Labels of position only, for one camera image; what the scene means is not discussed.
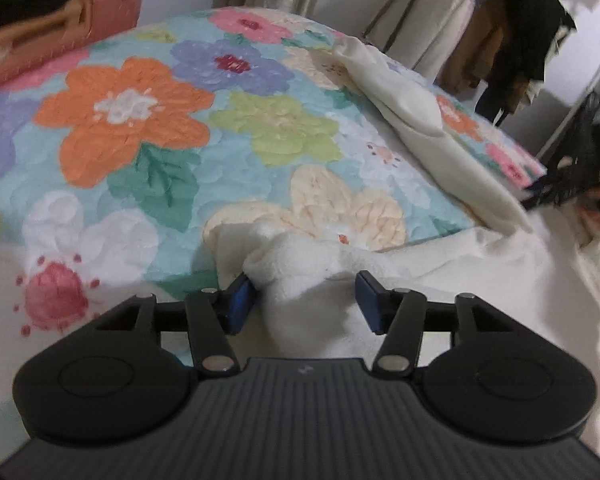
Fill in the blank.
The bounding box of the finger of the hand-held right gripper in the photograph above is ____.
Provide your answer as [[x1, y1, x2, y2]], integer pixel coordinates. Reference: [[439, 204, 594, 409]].
[[522, 166, 588, 212]]

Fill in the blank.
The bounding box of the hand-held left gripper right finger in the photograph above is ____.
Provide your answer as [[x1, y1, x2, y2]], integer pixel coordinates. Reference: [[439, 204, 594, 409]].
[[355, 270, 518, 379]]

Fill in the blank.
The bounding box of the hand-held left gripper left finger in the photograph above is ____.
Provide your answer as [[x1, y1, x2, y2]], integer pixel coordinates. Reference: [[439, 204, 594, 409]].
[[95, 275, 257, 379]]

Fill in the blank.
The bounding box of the cream white fleece garment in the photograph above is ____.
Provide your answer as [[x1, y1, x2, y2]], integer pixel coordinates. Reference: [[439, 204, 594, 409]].
[[202, 40, 600, 463]]

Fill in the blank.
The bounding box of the black clothes rack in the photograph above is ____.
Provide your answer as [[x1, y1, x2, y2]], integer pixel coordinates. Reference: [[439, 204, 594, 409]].
[[362, 0, 491, 41]]

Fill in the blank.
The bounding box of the person's right hand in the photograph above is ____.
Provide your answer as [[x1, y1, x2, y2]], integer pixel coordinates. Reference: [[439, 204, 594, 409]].
[[577, 185, 600, 247]]

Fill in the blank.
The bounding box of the hanging black garment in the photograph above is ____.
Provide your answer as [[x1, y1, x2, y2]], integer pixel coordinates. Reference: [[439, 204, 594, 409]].
[[475, 0, 578, 127]]

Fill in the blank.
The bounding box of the hanging brown garment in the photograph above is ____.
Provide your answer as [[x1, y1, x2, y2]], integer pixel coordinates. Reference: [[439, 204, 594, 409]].
[[442, 0, 511, 98]]

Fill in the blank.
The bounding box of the hanging cream garment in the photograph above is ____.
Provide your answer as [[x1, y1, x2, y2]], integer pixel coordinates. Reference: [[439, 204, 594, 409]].
[[367, 0, 483, 83]]

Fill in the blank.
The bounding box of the floral quilt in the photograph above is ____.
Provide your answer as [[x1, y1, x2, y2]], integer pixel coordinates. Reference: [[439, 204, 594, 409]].
[[0, 6, 551, 461]]

